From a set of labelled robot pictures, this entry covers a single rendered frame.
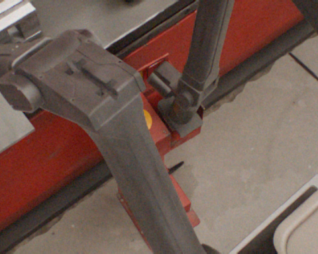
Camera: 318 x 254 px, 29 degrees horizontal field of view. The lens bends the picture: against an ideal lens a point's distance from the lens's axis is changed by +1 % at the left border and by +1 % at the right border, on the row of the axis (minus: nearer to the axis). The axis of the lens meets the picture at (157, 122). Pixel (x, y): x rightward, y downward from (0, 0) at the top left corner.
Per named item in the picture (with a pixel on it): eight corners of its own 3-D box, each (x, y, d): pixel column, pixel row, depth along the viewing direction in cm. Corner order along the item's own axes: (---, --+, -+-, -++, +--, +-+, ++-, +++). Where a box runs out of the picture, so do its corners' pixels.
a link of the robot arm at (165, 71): (191, 102, 126) (216, 78, 130) (152, 64, 127) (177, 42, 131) (175, 125, 136) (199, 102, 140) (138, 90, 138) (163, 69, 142)
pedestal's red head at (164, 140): (134, 172, 153) (132, 147, 137) (102, 124, 158) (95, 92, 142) (201, 133, 157) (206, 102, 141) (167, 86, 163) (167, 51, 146)
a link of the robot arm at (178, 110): (189, 115, 132) (207, 97, 134) (167, 93, 133) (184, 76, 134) (184, 124, 139) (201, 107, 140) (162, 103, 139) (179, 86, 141)
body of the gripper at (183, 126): (178, 90, 147) (183, 80, 140) (203, 125, 146) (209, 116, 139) (156, 104, 146) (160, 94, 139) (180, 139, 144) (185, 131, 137)
